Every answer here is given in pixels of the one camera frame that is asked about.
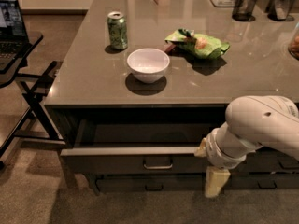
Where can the glass jar with snacks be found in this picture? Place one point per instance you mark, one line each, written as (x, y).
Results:
(293, 47)

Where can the metal drawer handle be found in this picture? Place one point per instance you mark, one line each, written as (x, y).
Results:
(157, 163)

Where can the white bowl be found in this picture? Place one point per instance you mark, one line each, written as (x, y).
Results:
(148, 65)

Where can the black mesh cup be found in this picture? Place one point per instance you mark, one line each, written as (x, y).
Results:
(243, 10)
(280, 10)

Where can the green chip bag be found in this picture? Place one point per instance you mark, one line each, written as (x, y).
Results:
(199, 45)

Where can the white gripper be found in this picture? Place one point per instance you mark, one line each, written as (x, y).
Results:
(219, 155)

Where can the grey lower drawer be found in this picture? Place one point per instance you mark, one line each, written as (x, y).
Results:
(145, 183)

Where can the grey drawer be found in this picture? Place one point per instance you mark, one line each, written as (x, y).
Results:
(145, 183)
(114, 149)

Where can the green soda can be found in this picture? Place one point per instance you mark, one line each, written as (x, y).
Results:
(117, 29)

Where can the black laptop stand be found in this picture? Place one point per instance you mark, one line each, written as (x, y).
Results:
(33, 89)

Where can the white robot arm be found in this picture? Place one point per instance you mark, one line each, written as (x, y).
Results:
(251, 122)

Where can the right side drawers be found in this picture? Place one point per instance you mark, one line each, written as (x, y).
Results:
(265, 169)

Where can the grey counter cabinet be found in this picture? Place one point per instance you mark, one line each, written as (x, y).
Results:
(96, 84)

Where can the black laptop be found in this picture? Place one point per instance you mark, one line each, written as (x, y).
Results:
(14, 40)

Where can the grey top drawer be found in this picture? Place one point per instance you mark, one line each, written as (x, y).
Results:
(114, 149)

